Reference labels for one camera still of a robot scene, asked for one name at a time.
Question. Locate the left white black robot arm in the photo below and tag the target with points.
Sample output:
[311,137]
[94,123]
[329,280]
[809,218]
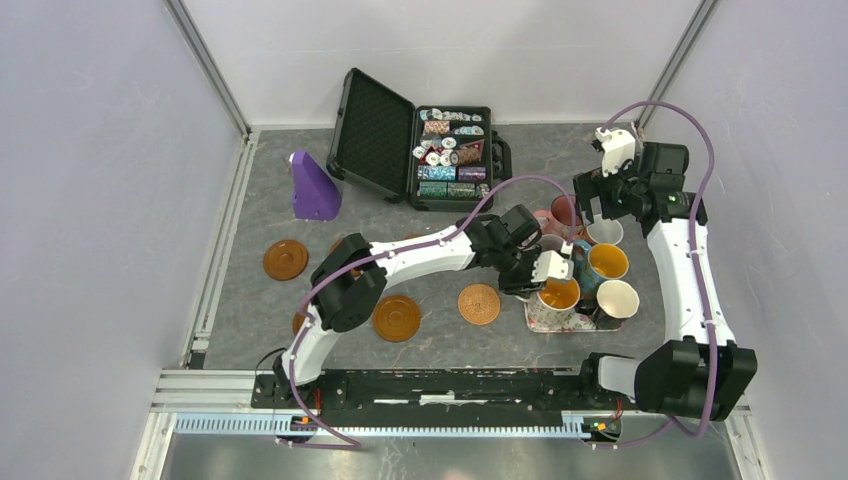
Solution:
[347,286]

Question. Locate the blue mug yellow inside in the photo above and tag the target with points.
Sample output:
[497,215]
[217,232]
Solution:
[596,264]

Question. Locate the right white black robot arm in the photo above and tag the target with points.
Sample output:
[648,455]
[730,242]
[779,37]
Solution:
[700,371]

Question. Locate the white ceramic mug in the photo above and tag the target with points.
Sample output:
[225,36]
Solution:
[604,231]

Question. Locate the lavender ceramic mug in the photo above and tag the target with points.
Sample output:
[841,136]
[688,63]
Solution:
[554,243]

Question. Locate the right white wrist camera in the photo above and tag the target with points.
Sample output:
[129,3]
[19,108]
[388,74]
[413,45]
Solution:
[617,146]

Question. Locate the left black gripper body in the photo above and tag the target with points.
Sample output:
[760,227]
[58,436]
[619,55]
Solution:
[516,270]

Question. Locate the black poker chip case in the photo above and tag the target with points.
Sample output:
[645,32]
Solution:
[443,158]

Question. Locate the woven rattan round coaster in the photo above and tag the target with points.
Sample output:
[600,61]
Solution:
[479,304]

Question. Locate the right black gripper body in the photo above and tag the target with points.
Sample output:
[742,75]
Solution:
[617,192]

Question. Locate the pink ceramic mug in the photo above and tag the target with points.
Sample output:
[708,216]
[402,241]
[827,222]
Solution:
[561,219]

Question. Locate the floral mug orange inside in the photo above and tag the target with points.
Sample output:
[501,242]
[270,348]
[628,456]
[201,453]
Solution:
[556,301]

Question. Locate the floral rectangular tray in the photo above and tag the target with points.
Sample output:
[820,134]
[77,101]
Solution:
[574,325]

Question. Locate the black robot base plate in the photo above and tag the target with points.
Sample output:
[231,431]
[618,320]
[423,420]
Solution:
[533,397]

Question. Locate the purple plastic wedge stand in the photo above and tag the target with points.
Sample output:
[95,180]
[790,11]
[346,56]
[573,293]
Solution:
[315,196]

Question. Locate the black mug cream inside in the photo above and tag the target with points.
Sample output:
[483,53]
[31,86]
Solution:
[615,302]

